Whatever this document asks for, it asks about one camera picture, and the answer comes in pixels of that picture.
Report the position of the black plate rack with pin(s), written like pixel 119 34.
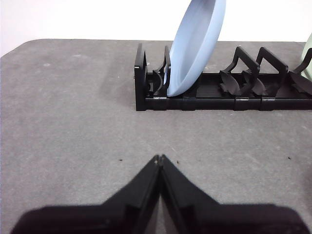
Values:
pixel 207 102

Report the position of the green plate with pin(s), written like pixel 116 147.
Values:
pixel 310 42

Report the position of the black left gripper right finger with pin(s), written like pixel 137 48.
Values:
pixel 219 219

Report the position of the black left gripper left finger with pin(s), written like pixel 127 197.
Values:
pixel 109 217

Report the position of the blue plate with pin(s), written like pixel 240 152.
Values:
pixel 195 44

